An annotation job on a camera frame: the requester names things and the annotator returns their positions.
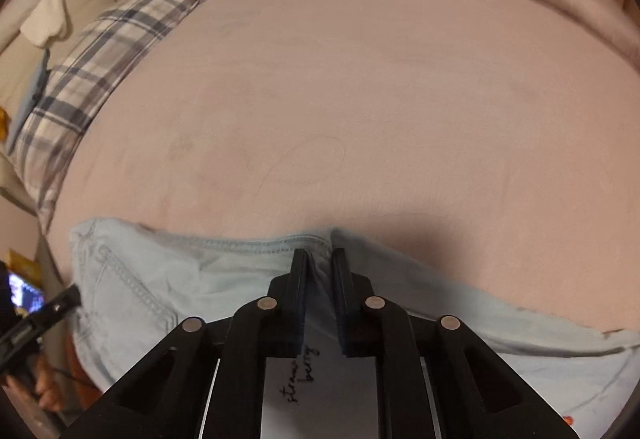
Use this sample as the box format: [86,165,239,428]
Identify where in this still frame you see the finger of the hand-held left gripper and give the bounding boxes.
[0,285,83,360]

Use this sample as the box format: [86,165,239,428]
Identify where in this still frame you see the blue cloth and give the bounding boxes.
[5,49,51,154]

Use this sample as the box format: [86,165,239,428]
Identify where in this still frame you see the person's left hand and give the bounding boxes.
[7,354,66,412]

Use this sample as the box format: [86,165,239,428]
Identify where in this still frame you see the lit screen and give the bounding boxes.
[7,271,46,311]

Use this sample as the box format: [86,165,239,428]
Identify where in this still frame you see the yellow box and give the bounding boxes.
[6,249,40,279]

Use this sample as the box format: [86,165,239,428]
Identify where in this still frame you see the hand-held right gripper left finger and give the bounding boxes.
[60,249,311,439]

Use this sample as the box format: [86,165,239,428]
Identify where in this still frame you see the large blue plaid pillow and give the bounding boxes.
[12,0,216,232]

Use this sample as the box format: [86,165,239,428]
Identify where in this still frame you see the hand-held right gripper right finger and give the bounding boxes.
[331,248,582,439]

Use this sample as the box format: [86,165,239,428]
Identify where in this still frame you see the light blue strawberry print pants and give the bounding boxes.
[70,217,640,439]

